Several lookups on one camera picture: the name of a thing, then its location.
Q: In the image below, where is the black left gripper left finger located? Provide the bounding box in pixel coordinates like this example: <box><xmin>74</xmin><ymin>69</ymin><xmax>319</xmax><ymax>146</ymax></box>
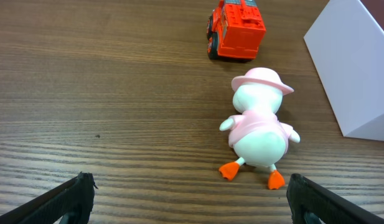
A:
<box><xmin>0</xmin><ymin>172</ymin><xmax>97</xmax><ymax>224</ymax></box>

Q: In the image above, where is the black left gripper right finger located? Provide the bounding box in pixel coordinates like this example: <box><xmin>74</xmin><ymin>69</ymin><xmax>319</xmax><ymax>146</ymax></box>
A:
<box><xmin>286</xmin><ymin>174</ymin><xmax>384</xmax><ymax>224</ymax></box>

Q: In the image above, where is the white cardboard box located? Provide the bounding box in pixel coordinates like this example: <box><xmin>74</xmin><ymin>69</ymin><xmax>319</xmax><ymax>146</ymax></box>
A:
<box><xmin>304</xmin><ymin>0</ymin><xmax>384</xmax><ymax>141</ymax></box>

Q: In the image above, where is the red toy fire truck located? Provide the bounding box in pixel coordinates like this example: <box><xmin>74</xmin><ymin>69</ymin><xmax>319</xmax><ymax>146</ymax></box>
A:
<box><xmin>206</xmin><ymin>0</ymin><xmax>266</xmax><ymax>61</ymax></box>

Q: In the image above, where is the white duck toy pink hat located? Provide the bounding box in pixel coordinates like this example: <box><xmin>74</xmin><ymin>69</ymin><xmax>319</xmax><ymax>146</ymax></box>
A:
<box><xmin>219</xmin><ymin>67</ymin><xmax>301</xmax><ymax>190</ymax></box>

